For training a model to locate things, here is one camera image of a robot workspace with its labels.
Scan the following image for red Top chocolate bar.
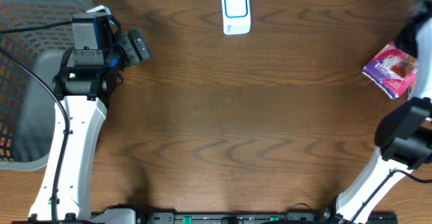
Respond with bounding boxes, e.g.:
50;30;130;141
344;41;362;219
391;61;416;78

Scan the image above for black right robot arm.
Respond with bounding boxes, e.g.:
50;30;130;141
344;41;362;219
323;0;431;223

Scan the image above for red blue noodle packet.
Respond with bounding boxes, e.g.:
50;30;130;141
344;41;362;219
362;42;417;99

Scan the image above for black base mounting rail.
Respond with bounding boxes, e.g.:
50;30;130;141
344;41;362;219
90;211;399;224

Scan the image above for grey plastic mesh basket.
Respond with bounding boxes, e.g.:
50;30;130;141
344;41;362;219
1;0;94;171

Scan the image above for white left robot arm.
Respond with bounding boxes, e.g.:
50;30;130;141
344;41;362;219
28;9;150;223

